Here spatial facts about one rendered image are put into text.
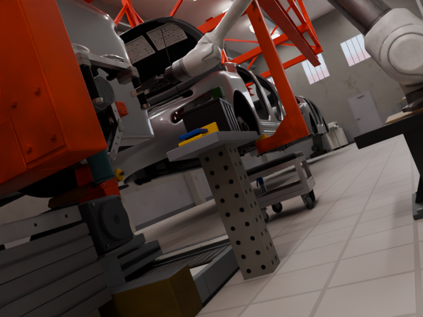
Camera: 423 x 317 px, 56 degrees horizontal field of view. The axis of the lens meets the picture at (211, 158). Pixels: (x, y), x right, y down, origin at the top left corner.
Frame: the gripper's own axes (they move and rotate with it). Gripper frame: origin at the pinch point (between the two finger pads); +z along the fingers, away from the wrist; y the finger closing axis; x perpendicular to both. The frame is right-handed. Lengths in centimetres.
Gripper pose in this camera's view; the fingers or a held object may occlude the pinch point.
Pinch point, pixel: (139, 92)
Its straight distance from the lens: 184.9
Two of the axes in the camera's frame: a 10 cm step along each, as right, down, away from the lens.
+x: -3.5, -9.3, 0.7
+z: -8.6, 3.5, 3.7
